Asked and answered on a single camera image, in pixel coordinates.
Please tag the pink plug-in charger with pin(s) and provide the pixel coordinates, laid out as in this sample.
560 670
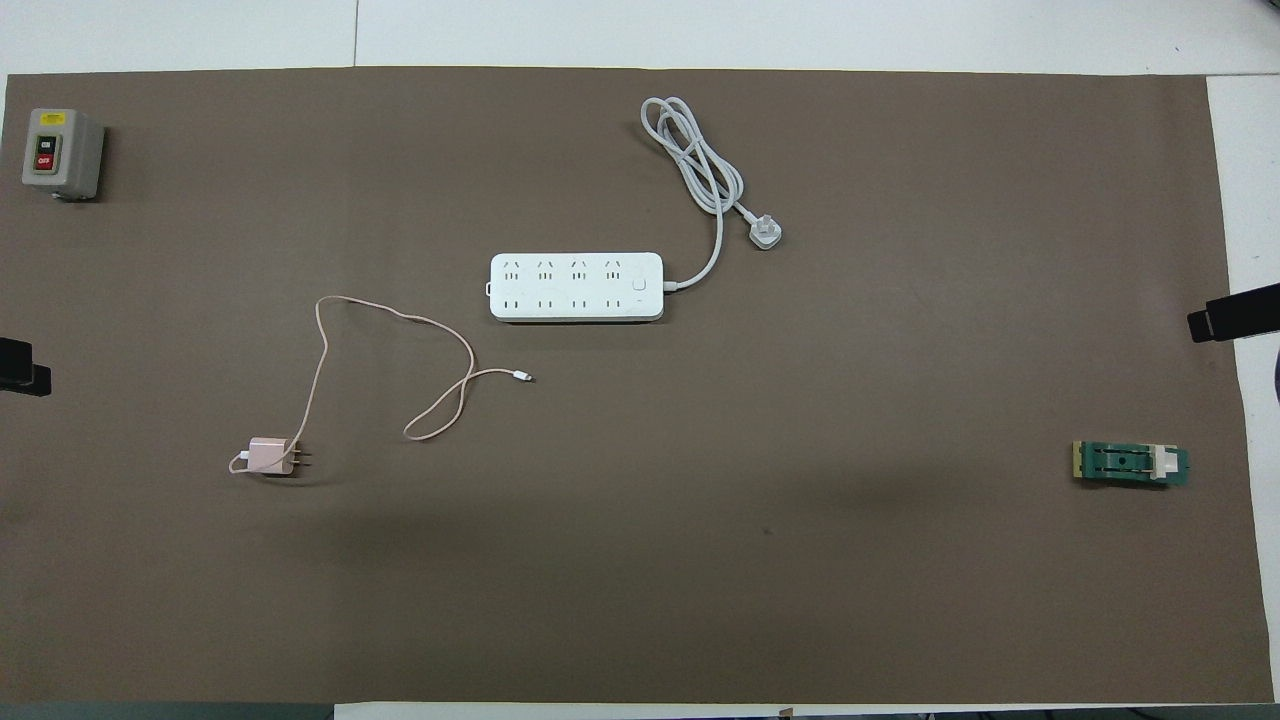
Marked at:
268 455

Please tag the white power strip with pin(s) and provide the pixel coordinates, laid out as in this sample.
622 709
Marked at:
570 290

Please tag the brown table mat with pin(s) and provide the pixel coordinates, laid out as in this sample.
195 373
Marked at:
700 550

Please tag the green knife switch yellow base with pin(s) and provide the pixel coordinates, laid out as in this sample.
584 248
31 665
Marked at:
1120 463

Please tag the grey push-button switch box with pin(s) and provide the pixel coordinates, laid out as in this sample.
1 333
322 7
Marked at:
60 150

